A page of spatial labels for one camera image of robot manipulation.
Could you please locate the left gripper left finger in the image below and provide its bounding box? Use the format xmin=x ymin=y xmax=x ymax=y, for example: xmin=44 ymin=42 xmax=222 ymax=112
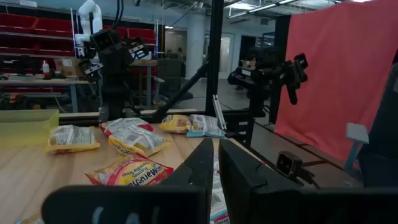
xmin=41 ymin=138 xmax=215 ymax=224

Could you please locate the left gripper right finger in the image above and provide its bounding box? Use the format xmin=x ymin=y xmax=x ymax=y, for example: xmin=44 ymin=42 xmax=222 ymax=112
xmin=218 ymin=138 xmax=398 ymax=224

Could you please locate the red Maruchan noodle pack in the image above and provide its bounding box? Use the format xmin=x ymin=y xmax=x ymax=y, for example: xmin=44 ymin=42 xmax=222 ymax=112
xmin=99 ymin=117 xmax=154 ymax=136
xmin=210 ymin=151 xmax=231 ymax=224
xmin=84 ymin=154 xmax=174 ymax=187

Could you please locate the yellow Maruchan noodle pack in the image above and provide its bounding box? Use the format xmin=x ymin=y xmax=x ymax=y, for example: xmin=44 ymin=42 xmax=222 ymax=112
xmin=45 ymin=124 xmax=101 ymax=156
xmin=108 ymin=125 xmax=172 ymax=158
xmin=159 ymin=114 xmax=193 ymax=134

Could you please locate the blue Maruchan noodle pack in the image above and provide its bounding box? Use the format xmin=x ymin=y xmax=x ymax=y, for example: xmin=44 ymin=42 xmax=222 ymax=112
xmin=186 ymin=114 xmax=226 ymax=139
xmin=14 ymin=213 xmax=45 ymax=224

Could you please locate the wooden side table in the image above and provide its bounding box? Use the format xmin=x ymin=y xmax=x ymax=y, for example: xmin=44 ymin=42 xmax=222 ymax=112
xmin=129 ymin=59 xmax=159 ymax=106

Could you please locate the cardboard box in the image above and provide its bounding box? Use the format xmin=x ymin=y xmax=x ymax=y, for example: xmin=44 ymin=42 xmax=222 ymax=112
xmin=54 ymin=58 xmax=82 ymax=78

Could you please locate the red storage bin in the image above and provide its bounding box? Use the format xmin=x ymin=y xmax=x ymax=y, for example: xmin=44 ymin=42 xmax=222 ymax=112
xmin=33 ymin=17 xmax=75 ymax=37
xmin=0 ymin=12 xmax=39 ymax=34

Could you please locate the wooden workbench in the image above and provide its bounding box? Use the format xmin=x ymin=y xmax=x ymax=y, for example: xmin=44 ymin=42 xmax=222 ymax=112
xmin=0 ymin=76 xmax=93 ymax=113

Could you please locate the yellow plastic bin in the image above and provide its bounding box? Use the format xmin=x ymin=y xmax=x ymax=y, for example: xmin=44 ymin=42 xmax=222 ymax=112
xmin=0 ymin=108 xmax=60 ymax=149

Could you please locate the red cloth backdrop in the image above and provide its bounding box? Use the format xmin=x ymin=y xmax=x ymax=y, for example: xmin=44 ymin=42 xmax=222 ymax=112
xmin=273 ymin=0 xmax=398 ymax=162

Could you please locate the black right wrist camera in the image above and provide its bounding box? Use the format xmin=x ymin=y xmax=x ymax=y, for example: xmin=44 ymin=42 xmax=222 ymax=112
xmin=91 ymin=29 xmax=121 ymax=51

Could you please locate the small black table camera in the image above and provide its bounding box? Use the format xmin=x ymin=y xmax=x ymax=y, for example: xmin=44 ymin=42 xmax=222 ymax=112
xmin=275 ymin=151 xmax=303 ymax=178

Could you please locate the black aluminium station frame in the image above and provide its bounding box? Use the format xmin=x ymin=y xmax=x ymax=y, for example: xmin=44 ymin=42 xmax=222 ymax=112
xmin=58 ymin=0 xmax=252 ymax=147

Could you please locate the silver aluminium bracket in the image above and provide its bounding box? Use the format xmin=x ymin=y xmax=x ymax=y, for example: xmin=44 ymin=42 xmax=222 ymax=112
xmin=212 ymin=94 xmax=228 ymax=131

